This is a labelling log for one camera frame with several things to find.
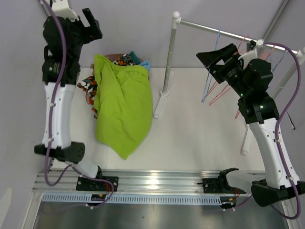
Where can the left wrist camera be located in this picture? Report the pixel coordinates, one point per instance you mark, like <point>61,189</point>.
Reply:
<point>61,8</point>

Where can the slotted cable duct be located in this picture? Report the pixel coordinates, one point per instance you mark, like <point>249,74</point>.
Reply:
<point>135,199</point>

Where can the orange grey camouflage shorts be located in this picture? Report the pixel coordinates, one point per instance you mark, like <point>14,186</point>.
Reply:
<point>89,86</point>

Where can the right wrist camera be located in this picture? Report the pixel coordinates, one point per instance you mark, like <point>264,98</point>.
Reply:
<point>251,48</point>

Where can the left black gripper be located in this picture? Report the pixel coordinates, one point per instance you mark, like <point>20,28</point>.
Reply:
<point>92,33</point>

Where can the teal green shorts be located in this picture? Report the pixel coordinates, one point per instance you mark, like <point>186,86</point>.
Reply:
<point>135,58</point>

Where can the metal clothes rack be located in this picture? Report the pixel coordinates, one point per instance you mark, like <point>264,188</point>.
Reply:
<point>176,20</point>

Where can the light blue shorts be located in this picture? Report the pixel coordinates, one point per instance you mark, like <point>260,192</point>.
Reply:
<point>146,65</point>

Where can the pink translucent plastic basin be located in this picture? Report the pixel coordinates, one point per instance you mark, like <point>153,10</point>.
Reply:
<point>124,62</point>

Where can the lime green shorts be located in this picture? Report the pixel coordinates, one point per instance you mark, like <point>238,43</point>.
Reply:
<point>124,104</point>

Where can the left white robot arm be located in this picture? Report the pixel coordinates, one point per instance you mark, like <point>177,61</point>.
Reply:
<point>65,38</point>

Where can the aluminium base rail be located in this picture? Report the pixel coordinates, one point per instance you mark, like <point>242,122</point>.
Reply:
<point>137,181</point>

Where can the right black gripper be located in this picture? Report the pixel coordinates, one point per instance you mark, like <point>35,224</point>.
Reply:
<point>229,55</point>

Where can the light blue hanger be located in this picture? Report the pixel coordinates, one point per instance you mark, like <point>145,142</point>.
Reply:
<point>209,77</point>
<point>274,67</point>

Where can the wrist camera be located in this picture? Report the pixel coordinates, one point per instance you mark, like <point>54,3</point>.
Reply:
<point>251,48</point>
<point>61,8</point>

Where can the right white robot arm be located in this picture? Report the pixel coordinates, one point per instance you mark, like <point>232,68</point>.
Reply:
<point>250,76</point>

